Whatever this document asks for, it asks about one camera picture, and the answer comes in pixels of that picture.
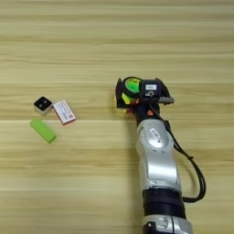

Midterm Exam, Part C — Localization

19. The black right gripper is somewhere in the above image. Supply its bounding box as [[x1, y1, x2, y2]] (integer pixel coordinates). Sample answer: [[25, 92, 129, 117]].
[[114, 77, 176, 126]]

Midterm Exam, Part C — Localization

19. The black tape roll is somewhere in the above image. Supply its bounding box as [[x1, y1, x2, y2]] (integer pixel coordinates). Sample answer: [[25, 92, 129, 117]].
[[121, 76, 144, 99]]

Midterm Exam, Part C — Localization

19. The white red printed eraser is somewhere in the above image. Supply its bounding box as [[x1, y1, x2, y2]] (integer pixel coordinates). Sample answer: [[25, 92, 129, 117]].
[[51, 100, 78, 126]]

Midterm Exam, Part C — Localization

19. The green rectangular block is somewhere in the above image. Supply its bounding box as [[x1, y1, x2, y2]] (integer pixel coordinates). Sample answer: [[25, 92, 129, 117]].
[[29, 117, 58, 144]]

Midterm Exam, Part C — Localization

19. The small black cube white base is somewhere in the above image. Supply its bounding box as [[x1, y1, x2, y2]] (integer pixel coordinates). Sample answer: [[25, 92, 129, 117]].
[[33, 95, 54, 116]]

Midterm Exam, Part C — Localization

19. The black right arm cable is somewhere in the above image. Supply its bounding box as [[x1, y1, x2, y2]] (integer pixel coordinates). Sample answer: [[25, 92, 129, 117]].
[[148, 102, 207, 204]]

